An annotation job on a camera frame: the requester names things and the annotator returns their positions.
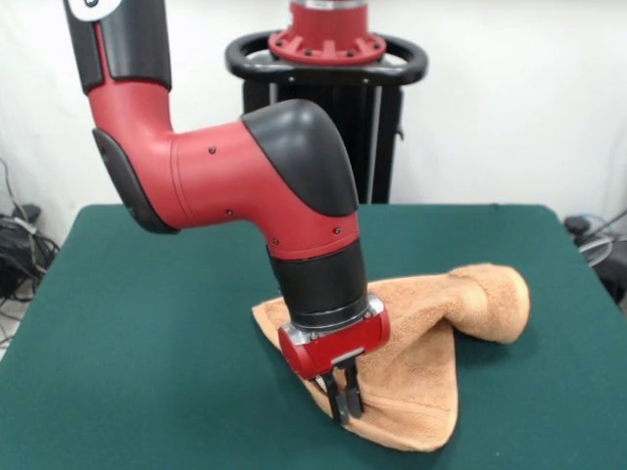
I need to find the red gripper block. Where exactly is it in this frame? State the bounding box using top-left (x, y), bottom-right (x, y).
top-left (277, 296), bottom-right (392, 425)

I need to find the black floor object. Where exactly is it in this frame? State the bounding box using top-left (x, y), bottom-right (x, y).
top-left (598, 254), bottom-right (627, 305)

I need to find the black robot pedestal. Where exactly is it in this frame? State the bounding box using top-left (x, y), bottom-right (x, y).
top-left (224, 29), bottom-right (430, 206)

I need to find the dark green table cloth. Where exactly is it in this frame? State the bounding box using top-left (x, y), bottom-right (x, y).
top-left (0, 203), bottom-right (627, 470)

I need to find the white ring stand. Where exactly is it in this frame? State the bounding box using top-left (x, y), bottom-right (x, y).
top-left (577, 233), bottom-right (614, 268)

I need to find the tan terry towel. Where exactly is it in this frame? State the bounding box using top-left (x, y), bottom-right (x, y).
top-left (251, 262), bottom-right (532, 452)

